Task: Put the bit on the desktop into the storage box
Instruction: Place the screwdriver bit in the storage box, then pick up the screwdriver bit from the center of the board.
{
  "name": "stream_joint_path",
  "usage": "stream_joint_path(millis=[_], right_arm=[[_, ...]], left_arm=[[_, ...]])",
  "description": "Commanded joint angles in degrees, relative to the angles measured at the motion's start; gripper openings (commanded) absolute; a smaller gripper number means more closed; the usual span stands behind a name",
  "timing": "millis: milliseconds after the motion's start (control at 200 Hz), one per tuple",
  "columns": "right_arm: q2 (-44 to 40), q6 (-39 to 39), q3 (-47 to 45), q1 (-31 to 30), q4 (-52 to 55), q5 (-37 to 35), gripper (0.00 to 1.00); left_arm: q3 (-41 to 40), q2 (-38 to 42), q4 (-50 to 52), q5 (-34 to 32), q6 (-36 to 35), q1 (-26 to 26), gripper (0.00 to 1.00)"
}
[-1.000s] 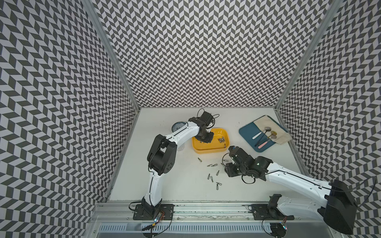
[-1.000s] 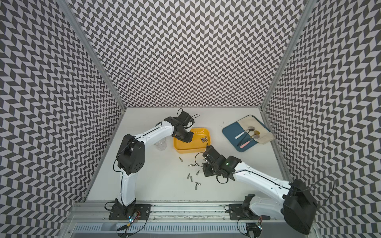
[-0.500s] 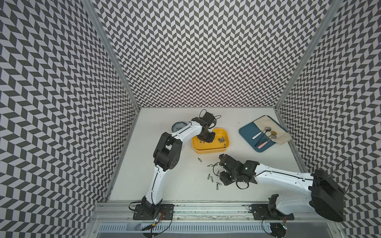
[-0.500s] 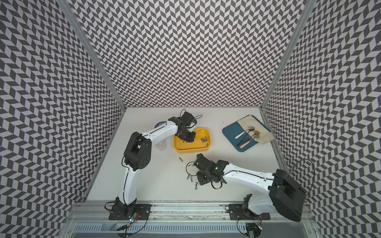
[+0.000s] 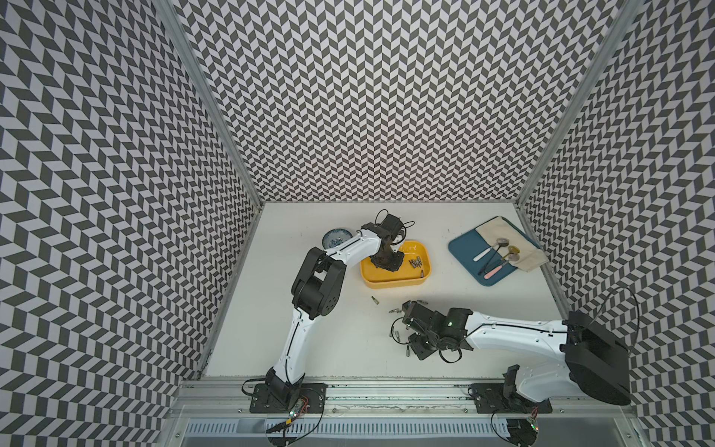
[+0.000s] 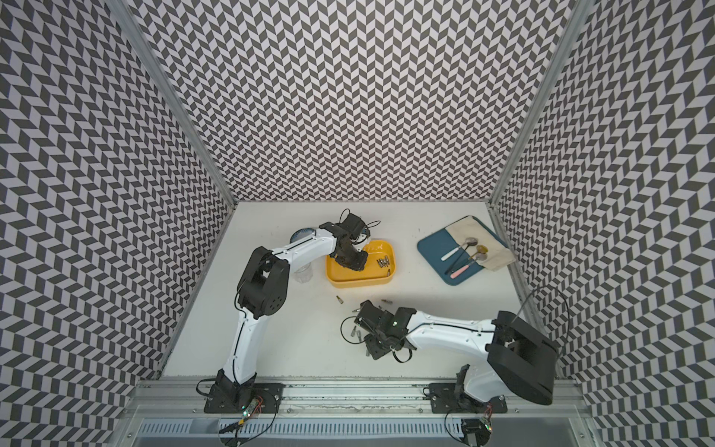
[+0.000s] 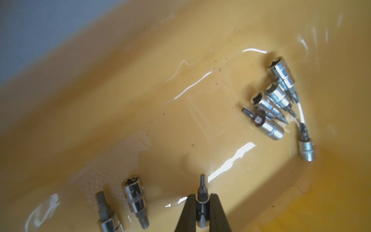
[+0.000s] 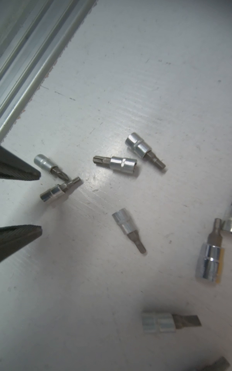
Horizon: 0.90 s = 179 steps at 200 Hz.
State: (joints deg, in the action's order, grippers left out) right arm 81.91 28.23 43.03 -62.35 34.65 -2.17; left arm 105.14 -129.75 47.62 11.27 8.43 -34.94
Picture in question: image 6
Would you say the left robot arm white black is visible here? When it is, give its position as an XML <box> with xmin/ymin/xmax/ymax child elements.
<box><xmin>215</xmin><ymin>212</ymin><xmax>371</xmax><ymax>391</ymax></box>

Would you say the yellow plastic storage box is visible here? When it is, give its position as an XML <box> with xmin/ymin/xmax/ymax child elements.
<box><xmin>325</xmin><ymin>239</ymin><xmax>398</xmax><ymax>290</ymax></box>

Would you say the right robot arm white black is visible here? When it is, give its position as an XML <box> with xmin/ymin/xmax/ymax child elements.
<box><xmin>347</xmin><ymin>301</ymin><xmax>560</xmax><ymax>405</ymax></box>

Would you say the clear plastic cup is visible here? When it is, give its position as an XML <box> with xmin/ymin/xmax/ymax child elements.
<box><xmin>292</xmin><ymin>264</ymin><xmax>313</xmax><ymax>284</ymax></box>

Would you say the blue white patterned bowl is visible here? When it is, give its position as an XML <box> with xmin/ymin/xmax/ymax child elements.
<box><xmin>290</xmin><ymin>227</ymin><xmax>316</xmax><ymax>243</ymax></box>

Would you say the teal blue tray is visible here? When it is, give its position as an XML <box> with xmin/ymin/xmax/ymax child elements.
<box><xmin>417</xmin><ymin>216</ymin><xmax>506</xmax><ymax>286</ymax></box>

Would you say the white spoon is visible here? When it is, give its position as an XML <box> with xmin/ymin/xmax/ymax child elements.
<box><xmin>441</xmin><ymin>238</ymin><xmax>479</xmax><ymax>262</ymax></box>

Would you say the aluminium front rail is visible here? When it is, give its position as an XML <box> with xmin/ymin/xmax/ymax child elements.
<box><xmin>121</xmin><ymin>377</ymin><xmax>590</xmax><ymax>419</ymax></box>

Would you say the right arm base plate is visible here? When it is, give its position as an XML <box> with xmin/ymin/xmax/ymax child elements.
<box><xmin>423</xmin><ymin>382</ymin><xmax>508</xmax><ymax>415</ymax></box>

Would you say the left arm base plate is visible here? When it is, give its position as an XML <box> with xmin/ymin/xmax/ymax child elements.
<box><xmin>203</xmin><ymin>383</ymin><xmax>285</xmax><ymax>415</ymax></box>

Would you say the beige cloth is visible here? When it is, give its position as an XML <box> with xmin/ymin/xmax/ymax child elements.
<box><xmin>445</xmin><ymin>215</ymin><xmax>516</xmax><ymax>271</ymax></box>

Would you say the pink handled spoon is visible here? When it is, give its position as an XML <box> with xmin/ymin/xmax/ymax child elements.
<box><xmin>450</xmin><ymin>253</ymin><xmax>487</xmax><ymax>279</ymax></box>

